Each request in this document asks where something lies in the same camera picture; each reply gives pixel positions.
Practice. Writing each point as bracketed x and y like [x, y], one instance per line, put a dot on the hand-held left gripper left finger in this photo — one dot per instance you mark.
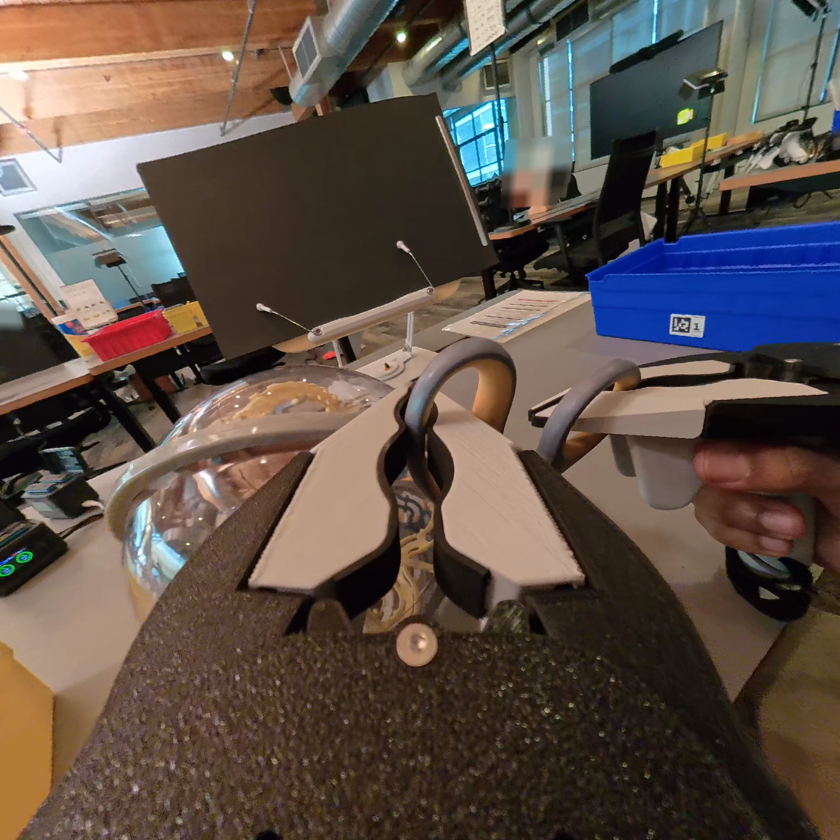
[328, 518]

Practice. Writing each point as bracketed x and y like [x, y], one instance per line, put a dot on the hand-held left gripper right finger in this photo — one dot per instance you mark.
[505, 518]

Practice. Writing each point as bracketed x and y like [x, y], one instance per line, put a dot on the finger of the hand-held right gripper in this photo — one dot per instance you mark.
[656, 410]
[682, 375]

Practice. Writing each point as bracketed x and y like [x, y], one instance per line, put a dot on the person's right hand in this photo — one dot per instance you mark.
[761, 518]

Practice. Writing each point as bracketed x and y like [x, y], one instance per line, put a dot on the blue plastic bin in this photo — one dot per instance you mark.
[754, 289]

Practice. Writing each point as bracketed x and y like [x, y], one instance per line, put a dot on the clear maze puzzle ball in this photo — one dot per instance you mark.
[197, 485]

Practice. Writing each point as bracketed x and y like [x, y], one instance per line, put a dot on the laminated paper sheet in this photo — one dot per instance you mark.
[518, 315]

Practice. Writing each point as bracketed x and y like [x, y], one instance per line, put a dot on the black office chair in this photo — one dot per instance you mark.
[617, 203]

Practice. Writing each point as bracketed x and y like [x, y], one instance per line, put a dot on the wooden office desk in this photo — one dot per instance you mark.
[544, 216]

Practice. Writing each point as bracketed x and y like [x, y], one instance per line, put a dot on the small yellow bin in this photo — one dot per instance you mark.
[187, 316]

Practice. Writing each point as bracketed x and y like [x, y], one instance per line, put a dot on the small black charger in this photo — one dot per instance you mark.
[62, 489]

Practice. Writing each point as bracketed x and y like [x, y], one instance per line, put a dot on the red plastic basket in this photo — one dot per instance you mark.
[128, 334]

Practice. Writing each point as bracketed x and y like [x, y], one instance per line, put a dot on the black display board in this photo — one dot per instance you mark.
[315, 223]

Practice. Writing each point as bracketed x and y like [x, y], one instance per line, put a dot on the wooden side desk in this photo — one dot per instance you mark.
[65, 374]

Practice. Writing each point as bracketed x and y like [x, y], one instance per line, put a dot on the yellow plastic bin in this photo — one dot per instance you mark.
[23, 741]

